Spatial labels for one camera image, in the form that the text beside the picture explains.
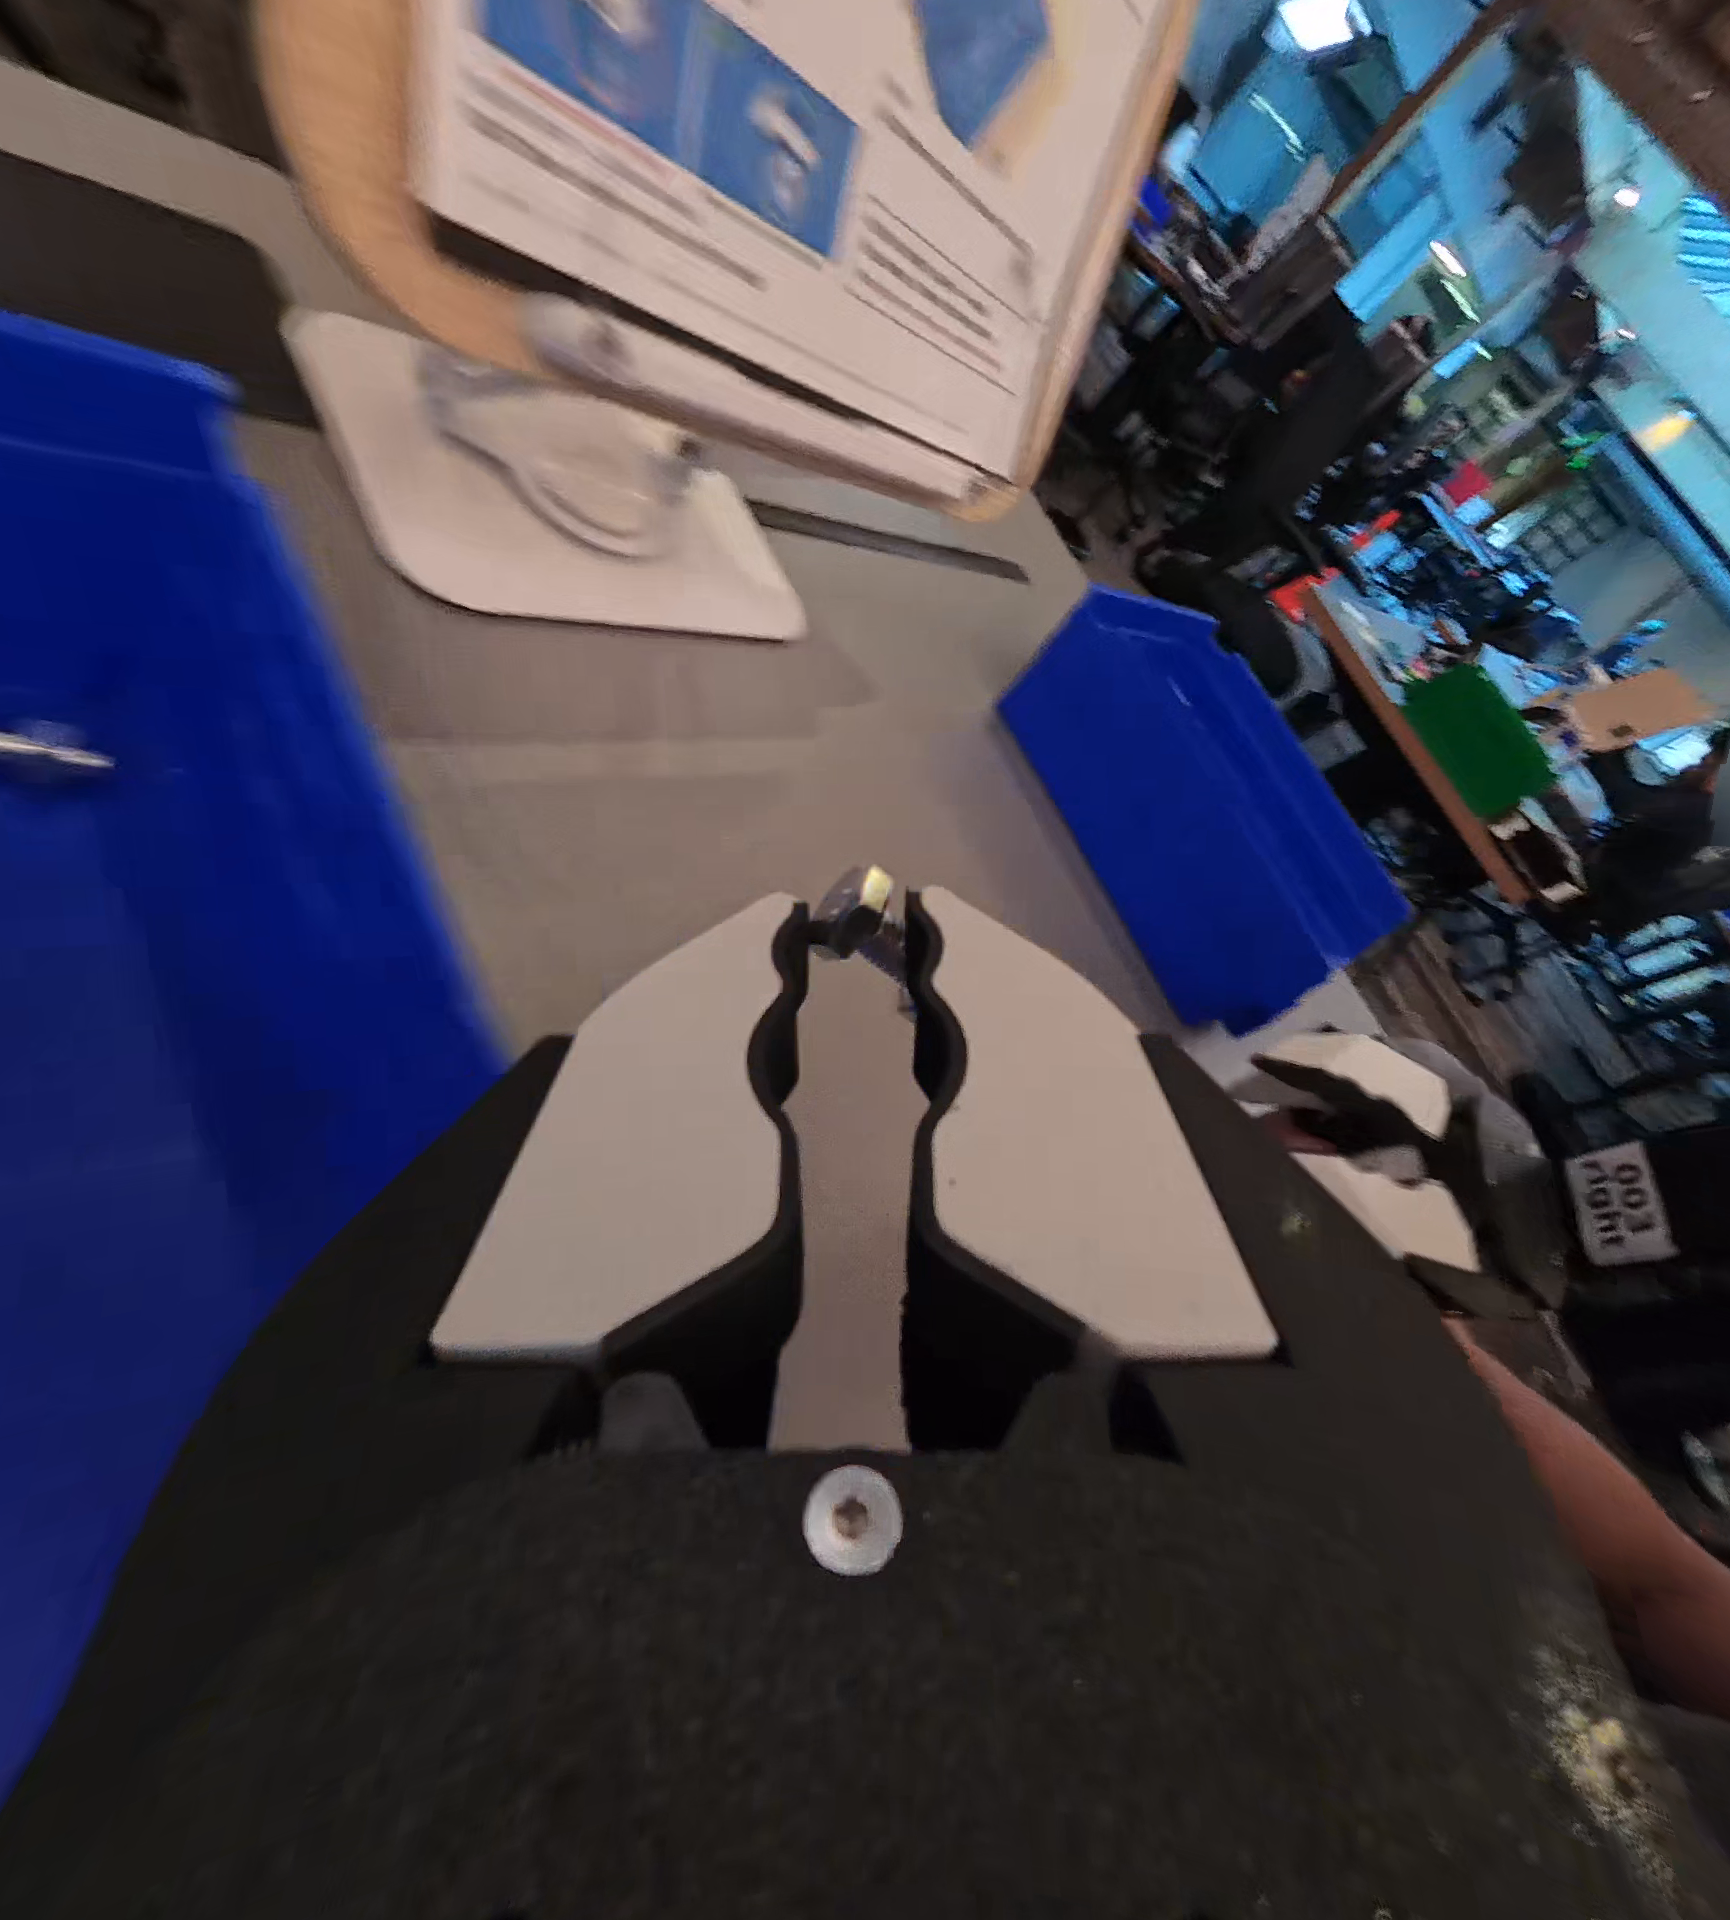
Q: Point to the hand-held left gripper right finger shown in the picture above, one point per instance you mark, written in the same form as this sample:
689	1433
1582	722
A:
1090	1185

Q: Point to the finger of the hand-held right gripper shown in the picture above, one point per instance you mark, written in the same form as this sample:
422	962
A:
1404	1215
1382	1072

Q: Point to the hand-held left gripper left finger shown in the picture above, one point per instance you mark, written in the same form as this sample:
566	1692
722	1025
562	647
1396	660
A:
624	1185

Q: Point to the blue plastic bin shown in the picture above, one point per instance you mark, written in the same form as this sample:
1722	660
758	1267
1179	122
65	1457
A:
1180	781
130	1050

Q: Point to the medium steel bolt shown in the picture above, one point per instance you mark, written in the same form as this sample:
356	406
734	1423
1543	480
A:
858	909

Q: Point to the person's right forearm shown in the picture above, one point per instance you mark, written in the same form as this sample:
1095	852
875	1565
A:
1675	1591

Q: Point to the stack of green bins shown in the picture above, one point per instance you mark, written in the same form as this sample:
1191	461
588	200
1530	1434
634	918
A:
1481	734

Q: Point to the wooden work table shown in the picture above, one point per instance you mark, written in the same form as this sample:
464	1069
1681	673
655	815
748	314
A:
1391	720

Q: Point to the wooden board stand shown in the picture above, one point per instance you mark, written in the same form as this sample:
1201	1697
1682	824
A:
1638	709

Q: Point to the wooden white document stand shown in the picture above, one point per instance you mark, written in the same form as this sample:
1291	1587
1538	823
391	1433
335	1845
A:
611	601

